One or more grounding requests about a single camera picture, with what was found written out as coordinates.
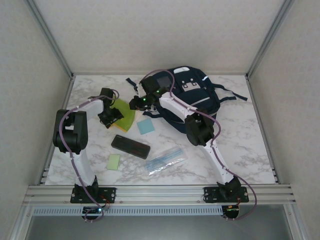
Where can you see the black controller board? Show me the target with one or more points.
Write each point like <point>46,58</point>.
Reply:
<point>93,210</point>
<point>232,211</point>

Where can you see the blue sticky note pad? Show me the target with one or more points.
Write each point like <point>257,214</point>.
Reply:
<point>145,127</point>

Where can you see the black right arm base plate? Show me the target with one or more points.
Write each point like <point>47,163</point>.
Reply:
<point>212,195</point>

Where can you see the aluminium frame post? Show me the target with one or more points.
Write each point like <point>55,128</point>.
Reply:
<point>271,40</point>
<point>50,40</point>

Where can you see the aluminium table side rail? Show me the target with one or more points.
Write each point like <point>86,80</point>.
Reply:
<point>56,130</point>
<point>263,130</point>

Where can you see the clear bag of pens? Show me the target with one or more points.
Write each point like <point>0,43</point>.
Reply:
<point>162,160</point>

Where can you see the navy blue backpack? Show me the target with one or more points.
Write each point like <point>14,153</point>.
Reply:
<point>200,95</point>

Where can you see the aluminium mounting rail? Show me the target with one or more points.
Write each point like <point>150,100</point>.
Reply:
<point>160,195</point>

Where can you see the translucent green folder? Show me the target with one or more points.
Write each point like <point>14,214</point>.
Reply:
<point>125,112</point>

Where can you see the light green sticky note pad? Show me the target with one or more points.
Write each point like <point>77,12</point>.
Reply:
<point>113,162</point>

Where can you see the black pencil case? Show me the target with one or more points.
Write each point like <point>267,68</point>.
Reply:
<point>130,146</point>

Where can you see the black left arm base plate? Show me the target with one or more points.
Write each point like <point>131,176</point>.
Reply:
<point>110,195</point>

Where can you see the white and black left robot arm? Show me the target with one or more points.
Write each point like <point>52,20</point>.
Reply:
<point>82,167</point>

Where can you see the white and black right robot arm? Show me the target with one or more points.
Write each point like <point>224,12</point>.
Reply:
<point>216,160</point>

